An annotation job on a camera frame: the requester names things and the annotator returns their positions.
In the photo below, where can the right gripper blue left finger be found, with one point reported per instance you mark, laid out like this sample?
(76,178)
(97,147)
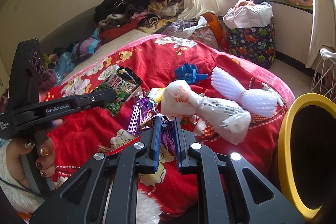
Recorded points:
(155,142)

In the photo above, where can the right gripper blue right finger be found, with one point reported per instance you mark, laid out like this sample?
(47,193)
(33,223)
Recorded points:
(178,151)

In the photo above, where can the purple foil snack wrapper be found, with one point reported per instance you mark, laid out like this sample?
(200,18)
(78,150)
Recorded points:
(144,111)

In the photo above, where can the white printed plastic bag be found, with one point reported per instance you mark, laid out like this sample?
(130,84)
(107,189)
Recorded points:
(226,117)

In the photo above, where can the green pea snack bag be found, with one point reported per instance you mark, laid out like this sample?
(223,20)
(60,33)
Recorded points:
(124,82)

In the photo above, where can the yellow rimmed black trash bin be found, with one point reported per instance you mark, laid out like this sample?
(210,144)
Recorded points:
(306,157)

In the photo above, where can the left hand painted nails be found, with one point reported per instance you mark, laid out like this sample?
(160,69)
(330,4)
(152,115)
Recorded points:
(23,156)

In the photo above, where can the yellow white wrapper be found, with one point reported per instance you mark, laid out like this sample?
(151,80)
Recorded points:
(156,94)

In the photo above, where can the red floral blanket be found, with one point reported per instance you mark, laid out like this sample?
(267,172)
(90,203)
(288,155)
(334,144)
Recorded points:
(167,194)

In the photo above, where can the blue crumpled plastic wrapper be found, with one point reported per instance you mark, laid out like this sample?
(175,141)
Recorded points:
(189,73)

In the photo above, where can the purple striped cloth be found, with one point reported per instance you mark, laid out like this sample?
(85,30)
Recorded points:
(86,48)

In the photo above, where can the white fluffy sleeve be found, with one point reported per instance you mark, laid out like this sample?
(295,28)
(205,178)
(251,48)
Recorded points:
(21,201)

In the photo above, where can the floral fabric bag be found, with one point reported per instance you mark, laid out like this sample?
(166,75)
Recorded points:
(205,35)

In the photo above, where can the dinosaur print laundry basket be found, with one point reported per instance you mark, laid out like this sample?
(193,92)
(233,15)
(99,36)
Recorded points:
(257,44)

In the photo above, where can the orange bag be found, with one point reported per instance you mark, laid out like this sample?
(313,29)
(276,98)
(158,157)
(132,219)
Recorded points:
(213,22)

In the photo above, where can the dark clothes pile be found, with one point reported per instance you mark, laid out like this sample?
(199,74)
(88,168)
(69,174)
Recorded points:
(146,13)

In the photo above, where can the white bag in basket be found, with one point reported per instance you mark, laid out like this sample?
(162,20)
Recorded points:
(248,14)

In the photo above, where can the white wire side table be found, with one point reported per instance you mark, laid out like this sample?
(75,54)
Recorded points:
(325,74)

